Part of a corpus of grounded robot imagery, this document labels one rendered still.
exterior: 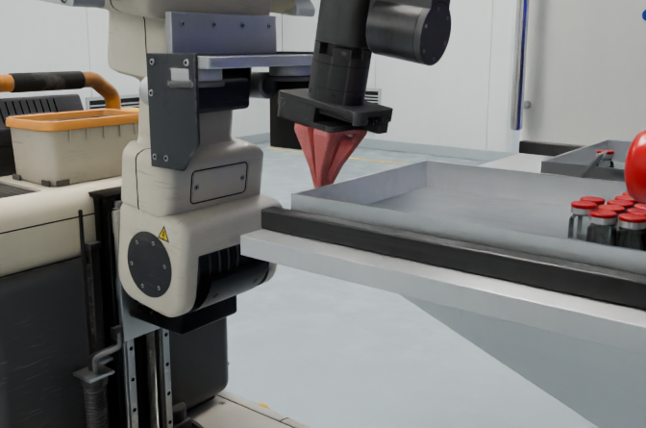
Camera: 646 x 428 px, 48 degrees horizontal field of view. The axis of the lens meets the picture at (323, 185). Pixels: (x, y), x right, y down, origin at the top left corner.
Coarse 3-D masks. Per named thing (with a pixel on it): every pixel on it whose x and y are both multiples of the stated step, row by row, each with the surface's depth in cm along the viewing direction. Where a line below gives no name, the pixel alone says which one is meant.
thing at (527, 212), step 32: (320, 192) 73; (352, 192) 77; (384, 192) 82; (416, 192) 86; (448, 192) 86; (480, 192) 86; (512, 192) 83; (544, 192) 81; (576, 192) 78; (608, 192) 76; (384, 224) 64; (416, 224) 62; (448, 224) 60; (480, 224) 58; (512, 224) 71; (544, 224) 71; (544, 256) 55; (576, 256) 53; (608, 256) 52; (640, 256) 50
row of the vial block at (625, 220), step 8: (640, 208) 58; (624, 216) 55; (632, 216) 55; (640, 216) 55; (624, 224) 55; (632, 224) 55; (640, 224) 54; (616, 232) 56; (624, 232) 55; (632, 232) 55; (640, 232) 55; (616, 240) 56; (624, 240) 55; (632, 240) 55; (640, 240) 55; (632, 248) 55; (640, 248) 55
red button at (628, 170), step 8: (640, 136) 37; (632, 144) 37; (640, 144) 37; (632, 152) 37; (640, 152) 36; (632, 160) 37; (640, 160) 36; (624, 168) 38; (632, 168) 37; (640, 168) 36; (624, 176) 38; (632, 176) 37; (640, 176) 36; (632, 184) 37; (640, 184) 37; (632, 192) 37; (640, 192) 37; (640, 200) 37
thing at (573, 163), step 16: (592, 144) 103; (608, 144) 109; (624, 144) 107; (544, 160) 90; (560, 160) 94; (576, 160) 98; (592, 160) 104; (624, 160) 108; (576, 176) 87; (592, 176) 86; (608, 176) 84
